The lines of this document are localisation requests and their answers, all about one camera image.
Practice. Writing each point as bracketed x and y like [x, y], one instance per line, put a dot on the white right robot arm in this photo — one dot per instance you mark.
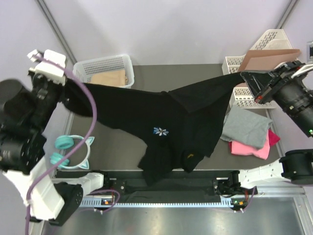
[296, 166]

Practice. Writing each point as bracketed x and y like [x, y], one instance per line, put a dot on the white perforated plastic basket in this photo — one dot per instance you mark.
[84, 70]

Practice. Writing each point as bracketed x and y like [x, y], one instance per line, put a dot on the pink t shirt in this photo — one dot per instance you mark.
[237, 148]

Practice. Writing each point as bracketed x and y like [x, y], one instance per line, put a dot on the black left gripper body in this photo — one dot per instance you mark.
[47, 93]

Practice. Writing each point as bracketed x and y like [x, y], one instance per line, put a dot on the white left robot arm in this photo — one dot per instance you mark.
[24, 115]

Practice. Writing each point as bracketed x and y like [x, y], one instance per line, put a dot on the beige folded t shirt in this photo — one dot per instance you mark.
[110, 78]

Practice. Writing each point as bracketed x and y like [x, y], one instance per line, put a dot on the white slotted cable duct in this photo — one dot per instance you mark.
[89, 202]

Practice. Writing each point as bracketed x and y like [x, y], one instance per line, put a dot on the brown cardboard folder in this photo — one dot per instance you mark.
[266, 60]

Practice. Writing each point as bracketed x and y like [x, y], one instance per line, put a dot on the black t shirt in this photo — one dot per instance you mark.
[180, 127]

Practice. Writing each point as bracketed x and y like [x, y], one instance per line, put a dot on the grey t shirt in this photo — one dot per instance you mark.
[245, 127]

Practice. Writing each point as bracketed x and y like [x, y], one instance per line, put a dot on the red cloth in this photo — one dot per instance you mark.
[272, 138]

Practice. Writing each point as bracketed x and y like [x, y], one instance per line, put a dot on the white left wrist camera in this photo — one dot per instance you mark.
[50, 64]

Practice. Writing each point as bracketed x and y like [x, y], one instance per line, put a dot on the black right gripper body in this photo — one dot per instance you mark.
[286, 72]

